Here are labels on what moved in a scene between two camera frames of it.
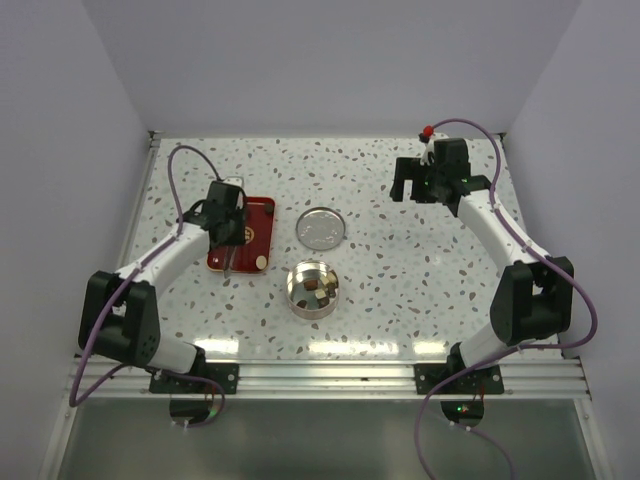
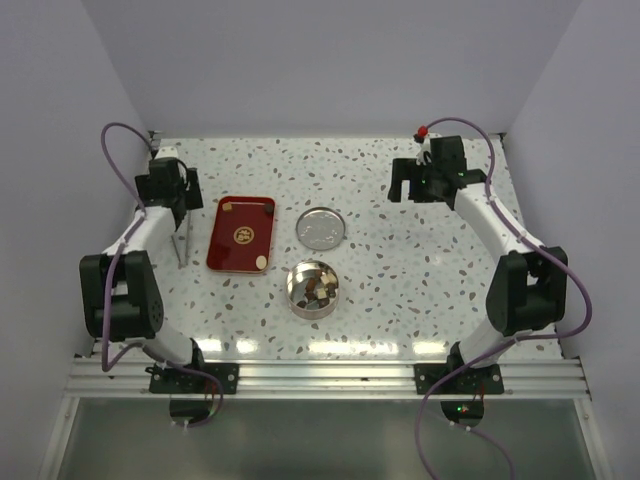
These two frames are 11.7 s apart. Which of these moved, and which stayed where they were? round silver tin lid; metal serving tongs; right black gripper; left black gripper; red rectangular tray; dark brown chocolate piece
Moved: metal serving tongs; left black gripper
Stayed: right black gripper; round silver tin lid; dark brown chocolate piece; red rectangular tray
